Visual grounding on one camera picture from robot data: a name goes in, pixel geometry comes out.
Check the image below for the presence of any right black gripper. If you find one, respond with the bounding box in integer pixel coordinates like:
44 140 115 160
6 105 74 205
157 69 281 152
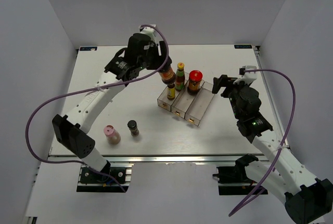
212 75 251 120

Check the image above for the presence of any red lid jar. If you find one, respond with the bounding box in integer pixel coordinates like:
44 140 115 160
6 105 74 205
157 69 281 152
187 70 203 95
158 64 176 85

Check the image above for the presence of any green label sauce bottle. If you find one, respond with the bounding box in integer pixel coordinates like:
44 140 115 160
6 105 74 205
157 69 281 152
175 62 185 91

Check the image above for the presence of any small yellow label bottle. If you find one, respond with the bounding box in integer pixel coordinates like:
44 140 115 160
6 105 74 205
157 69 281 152
167 83 175 100

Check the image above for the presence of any pink cap spice bottle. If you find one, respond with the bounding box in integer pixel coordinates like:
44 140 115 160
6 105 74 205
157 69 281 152
104 125 121 145

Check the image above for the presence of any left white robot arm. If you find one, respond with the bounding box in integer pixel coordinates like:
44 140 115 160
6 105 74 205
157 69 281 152
52 25 172 182

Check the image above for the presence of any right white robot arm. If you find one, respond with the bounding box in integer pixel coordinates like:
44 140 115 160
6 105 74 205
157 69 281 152
212 74 332 223

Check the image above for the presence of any clear three-slot organizer tray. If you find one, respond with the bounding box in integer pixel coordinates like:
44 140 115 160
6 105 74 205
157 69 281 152
157 80 215 126

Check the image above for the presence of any blue corner label right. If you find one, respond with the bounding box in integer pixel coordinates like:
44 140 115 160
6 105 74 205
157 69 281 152
234 44 252 49

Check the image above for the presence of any blue corner label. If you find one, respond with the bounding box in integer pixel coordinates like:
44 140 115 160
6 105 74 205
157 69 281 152
234 44 252 49
79 46 97 51

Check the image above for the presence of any black cap spice bottle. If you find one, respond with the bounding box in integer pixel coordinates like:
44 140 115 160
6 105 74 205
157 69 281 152
127 120 139 137

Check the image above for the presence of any blue corner label left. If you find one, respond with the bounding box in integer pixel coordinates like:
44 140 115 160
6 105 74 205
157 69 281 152
79 46 97 51

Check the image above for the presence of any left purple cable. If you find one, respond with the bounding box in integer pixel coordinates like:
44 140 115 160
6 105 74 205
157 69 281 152
25 24 169 192

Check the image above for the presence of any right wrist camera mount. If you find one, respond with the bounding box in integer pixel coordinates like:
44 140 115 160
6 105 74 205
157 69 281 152
233 65 258 86

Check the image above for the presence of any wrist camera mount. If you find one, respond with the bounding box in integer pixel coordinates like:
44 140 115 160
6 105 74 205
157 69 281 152
233 65 258 86
139 26 157 42

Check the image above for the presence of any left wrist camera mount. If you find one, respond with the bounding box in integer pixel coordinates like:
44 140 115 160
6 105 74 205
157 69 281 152
139 26 157 42

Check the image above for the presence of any aluminium table rail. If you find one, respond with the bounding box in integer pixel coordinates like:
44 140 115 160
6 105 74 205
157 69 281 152
46 155 271 164

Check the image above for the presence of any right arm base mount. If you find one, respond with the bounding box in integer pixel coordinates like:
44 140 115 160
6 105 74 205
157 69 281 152
212 154 259 196

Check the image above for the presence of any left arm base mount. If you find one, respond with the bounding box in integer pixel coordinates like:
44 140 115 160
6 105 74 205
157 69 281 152
76 163 133 193

